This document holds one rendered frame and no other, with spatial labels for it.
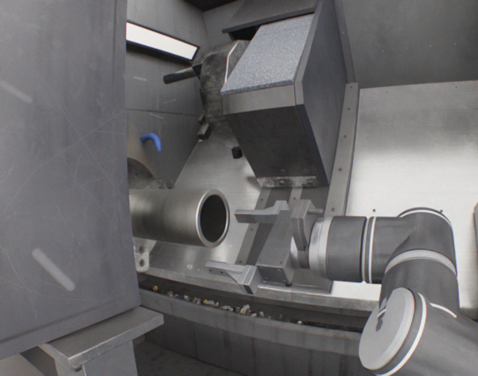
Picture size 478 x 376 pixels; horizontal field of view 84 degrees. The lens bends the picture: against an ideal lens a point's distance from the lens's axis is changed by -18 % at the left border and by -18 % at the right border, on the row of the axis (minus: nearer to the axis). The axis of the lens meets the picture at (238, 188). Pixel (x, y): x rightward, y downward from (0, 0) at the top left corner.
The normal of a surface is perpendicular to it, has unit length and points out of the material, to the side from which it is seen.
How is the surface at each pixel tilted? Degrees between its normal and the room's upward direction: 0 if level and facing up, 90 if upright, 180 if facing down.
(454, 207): 45
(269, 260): 34
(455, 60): 109
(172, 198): 39
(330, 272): 115
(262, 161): 132
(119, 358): 90
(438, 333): 54
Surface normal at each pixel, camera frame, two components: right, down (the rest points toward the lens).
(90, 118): 0.83, 0.00
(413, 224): -0.29, -0.83
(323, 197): -0.40, -0.62
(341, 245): -0.50, -0.23
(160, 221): -0.51, 0.14
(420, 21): -0.46, 0.43
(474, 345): 0.16, -0.62
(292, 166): -0.33, 0.75
